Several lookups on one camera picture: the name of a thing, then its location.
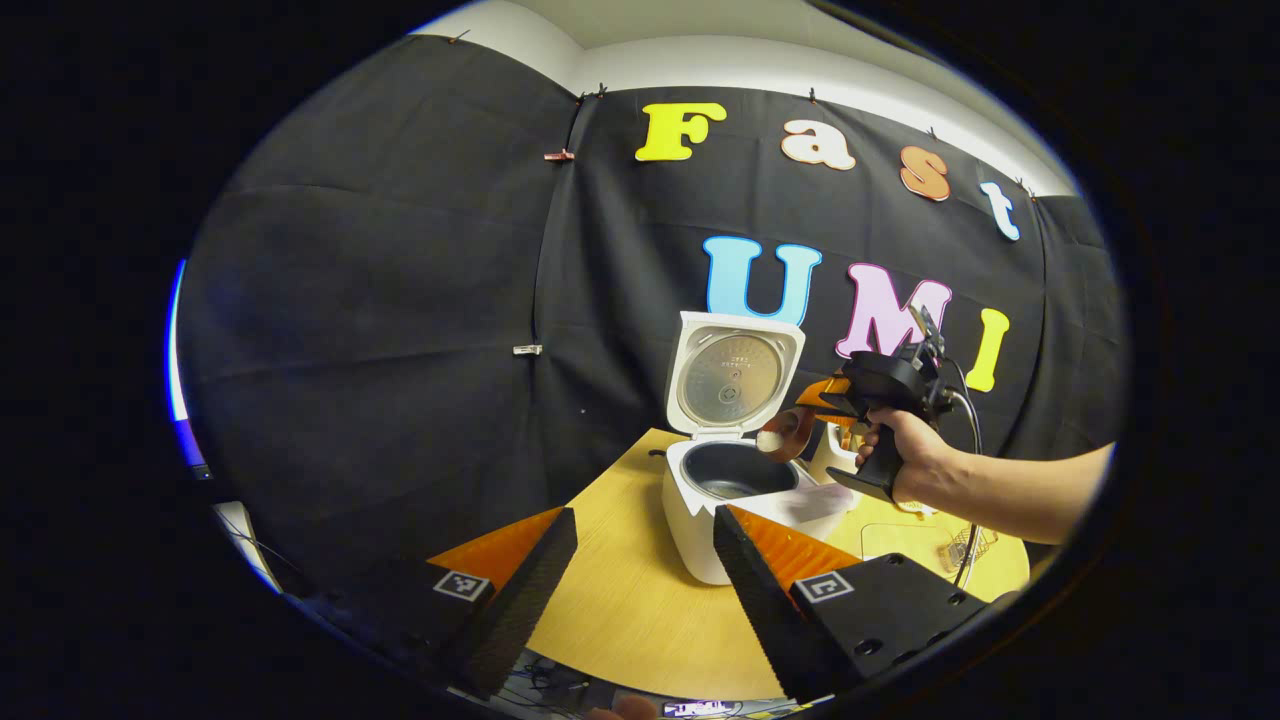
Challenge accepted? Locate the white rice cooker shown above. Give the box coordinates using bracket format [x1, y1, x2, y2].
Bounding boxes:
[660, 311, 861, 586]

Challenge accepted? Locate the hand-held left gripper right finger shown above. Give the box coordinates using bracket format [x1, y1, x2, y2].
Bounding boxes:
[712, 503, 1001, 704]

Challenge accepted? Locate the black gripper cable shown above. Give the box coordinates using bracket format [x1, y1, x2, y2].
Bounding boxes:
[940, 355, 989, 591]

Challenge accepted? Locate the white toaster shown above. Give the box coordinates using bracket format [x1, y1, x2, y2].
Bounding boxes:
[808, 420, 861, 483]

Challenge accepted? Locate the wire chopstick holder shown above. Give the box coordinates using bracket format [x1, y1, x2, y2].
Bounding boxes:
[938, 525, 999, 573]

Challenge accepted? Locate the brown wooden spoon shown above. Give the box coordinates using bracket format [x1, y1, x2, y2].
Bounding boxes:
[757, 405, 816, 463]

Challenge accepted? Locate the black backdrop cloth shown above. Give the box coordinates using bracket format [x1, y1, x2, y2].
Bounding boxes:
[175, 35, 1126, 601]

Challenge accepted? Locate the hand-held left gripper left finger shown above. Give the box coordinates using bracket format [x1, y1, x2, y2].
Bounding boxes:
[290, 506, 579, 701]

